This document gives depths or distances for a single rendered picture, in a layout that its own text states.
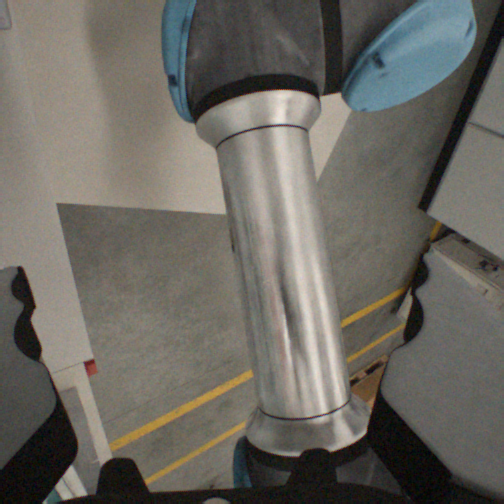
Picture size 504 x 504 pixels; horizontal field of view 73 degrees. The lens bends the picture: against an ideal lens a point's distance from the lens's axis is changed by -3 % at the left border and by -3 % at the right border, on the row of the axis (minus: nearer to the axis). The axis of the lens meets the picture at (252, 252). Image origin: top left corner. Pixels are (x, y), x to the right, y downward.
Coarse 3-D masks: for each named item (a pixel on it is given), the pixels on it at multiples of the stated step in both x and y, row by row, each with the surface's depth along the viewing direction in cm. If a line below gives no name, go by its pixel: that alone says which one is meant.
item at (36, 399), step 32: (0, 288) 10; (0, 320) 8; (0, 352) 7; (32, 352) 9; (0, 384) 7; (32, 384) 7; (0, 416) 6; (32, 416) 6; (64, 416) 7; (0, 448) 6; (32, 448) 6; (64, 448) 7; (0, 480) 5; (32, 480) 6
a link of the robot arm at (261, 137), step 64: (192, 0) 27; (256, 0) 26; (192, 64) 28; (256, 64) 26; (320, 64) 28; (256, 128) 28; (256, 192) 28; (256, 256) 28; (320, 256) 29; (256, 320) 29; (320, 320) 28; (256, 384) 30; (320, 384) 28; (256, 448) 29
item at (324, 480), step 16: (320, 448) 6; (112, 464) 5; (128, 464) 5; (304, 464) 5; (320, 464) 5; (112, 480) 5; (128, 480) 5; (288, 480) 5; (304, 480) 5; (320, 480) 5; (336, 480) 5; (80, 496) 5; (96, 496) 5; (112, 496) 5; (128, 496) 5; (144, 496) 5; (160, 496) 5; (176, 496) 5; (192, 496) 5; (208, 496) 5; (224, 496) 5; (240, 496) 5; (256, 496) 5; (272, 496) 5; (288, 496) 5; (304, 496) 5; (320, 496) 5; (336, 496) 5; (352, 496) 5; (368, 496) 5; (384, 496) 5; (400, 496) 5
